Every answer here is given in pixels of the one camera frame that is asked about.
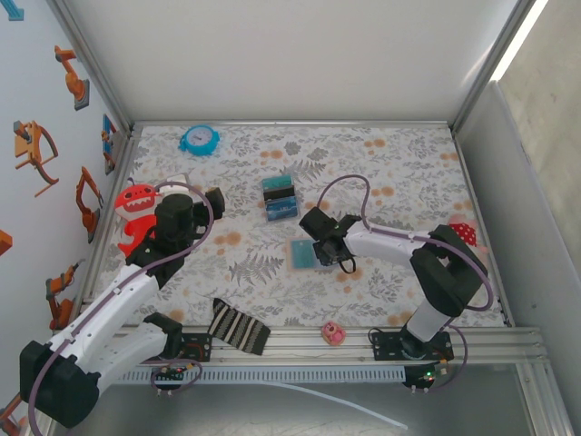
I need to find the small circuit board with LEDs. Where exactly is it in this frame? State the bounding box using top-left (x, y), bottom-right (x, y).
top-left (403, 362), bottom-right (448, 392)
top-left (153, 365), bottom-right (187, 382)

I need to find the black VIP card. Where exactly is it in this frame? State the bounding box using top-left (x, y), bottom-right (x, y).
top-left (264, 187), bottom-right (297, 203)

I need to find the floral patterned tablecloth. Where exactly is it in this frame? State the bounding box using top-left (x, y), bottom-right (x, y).
top-left (90, 124), bottom-right (509, 328)

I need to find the black beige striped sock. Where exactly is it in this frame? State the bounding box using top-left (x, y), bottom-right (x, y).
top-left (207, 297), bottom-right (272, 356)

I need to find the blue round alarm clock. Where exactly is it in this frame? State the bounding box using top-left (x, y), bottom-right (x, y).
top-left (178, 124), bottom-right (222, 158)

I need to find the red shark plush toy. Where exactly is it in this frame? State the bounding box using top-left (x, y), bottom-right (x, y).
top-left (113, 179), bottom-right (163, 258)

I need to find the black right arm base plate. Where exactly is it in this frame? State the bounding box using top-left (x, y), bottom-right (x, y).
top-left (371, 329), bottom-right (455, 362)

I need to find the aluminium frame bar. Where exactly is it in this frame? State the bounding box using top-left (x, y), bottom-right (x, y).
top-left (448, 0), bottom-right (553, 135)
top-left (44, 0), bottom-right (137, 133)
top-left (52, 325), bottom-right (548, 367)
top-left (130, 118), bottom-right (457, 131)
top-left (74, 129), bottom-right (143, 331)

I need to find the clear acrylic card box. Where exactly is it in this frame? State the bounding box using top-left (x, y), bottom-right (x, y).
top-left (260, 175), bottom-right (304, 224)

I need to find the white slotted cable duct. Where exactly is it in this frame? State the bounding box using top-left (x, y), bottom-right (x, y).
top-left (118, 366), bottom-right (407, 383)

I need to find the blue VIP card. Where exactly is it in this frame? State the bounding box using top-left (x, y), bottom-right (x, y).
top-left (265, 198), bottom-right (301, 223)

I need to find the pink polka dot plush toy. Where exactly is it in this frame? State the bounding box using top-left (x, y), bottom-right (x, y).
top-left (448, 217), bottom-right (490, 254)

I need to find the blue orange machine sticker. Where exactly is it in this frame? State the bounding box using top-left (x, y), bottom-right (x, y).
top-left (99, 113), bottom-right (121, 176)

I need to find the orange gripper machine sticker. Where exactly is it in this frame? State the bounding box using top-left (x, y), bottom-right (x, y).
top-left (12, 120), bottom-right (61, 199)

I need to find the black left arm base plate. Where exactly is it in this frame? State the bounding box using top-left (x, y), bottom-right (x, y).
top-left (179, 332), bottom-right (213, 364)

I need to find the thin white tube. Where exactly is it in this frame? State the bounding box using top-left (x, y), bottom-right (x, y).
top-left (253, 380), bottom-right (409, 431)

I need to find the small pink bear figurine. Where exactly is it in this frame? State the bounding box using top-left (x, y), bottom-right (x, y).
top-left (320, 321), bottom-right (347, 345)

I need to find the beige leather card holder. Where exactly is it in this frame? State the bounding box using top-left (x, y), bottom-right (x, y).
top-left (285, 237), bottom-right (341, 274)

